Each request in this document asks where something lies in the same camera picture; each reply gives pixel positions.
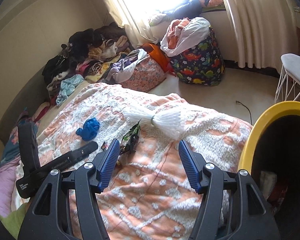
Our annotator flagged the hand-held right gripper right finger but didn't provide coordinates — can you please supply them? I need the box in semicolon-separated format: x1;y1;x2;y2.
178;140;282;240

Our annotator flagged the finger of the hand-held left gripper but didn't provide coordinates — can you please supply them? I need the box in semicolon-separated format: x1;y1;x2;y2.
72;141;99;160

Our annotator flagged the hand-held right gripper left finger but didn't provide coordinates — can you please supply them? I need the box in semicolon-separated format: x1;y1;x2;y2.
17;138;121;240

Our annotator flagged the green snack wrapper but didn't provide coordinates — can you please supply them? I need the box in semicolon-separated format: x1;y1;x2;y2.
120;120;142;154

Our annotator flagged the white foam net sleeve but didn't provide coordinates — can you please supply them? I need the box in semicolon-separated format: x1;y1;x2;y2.
124;105;188;139

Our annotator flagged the yellow bin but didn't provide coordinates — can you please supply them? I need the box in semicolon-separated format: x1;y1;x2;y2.
237;101;300;240

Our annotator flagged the blue crumpled glove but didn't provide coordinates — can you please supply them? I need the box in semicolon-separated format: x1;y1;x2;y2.
76;117;100;140

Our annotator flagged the blue floral sheet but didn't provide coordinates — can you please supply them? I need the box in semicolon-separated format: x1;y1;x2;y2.
0;107;39;165

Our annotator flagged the orange and white tufted blanket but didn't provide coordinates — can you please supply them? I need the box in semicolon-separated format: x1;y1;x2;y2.
11;82;253;240

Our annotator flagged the pink quilt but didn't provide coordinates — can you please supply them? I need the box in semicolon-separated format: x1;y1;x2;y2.
0;162;23;218

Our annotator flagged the light blue crumpled cloth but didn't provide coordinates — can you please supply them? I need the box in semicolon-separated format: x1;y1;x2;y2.
56;75;84;105

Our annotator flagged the light green cloth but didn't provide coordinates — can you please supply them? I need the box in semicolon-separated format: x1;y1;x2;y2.
0;204;28;239

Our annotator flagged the white crumpled wrapper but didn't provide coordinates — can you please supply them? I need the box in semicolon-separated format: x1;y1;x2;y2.
260;171;278;200

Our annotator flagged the white and purple garment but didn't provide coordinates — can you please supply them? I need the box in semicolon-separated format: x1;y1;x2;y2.
110;49;148;83

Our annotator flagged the pink floral fabric bag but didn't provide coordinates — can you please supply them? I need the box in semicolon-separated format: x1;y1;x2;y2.
120;55;167;93

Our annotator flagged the red snack wrapper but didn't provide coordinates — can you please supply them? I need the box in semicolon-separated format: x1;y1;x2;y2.
267;182;289;207

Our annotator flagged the pile of mixed clothes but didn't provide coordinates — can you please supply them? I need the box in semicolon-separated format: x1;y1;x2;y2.
42;22;140;98

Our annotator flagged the dark dinosaur print bag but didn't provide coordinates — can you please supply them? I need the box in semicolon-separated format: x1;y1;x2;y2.
170;27;225;87

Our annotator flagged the white bag of orange clothes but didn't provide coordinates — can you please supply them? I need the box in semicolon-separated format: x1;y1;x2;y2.
160;17;212;57

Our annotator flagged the cream curtain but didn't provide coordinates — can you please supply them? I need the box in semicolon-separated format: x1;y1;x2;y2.
220;0;295;68
95;0;160;44

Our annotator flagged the clothes heap on windowsill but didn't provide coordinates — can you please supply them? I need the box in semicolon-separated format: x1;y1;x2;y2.
147;0;225;25

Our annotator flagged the black cable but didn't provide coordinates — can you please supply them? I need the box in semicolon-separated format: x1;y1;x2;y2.
236;101;253;125

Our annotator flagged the white wire leg stool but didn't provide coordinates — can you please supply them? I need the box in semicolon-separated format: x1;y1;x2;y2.
275;54;300;103

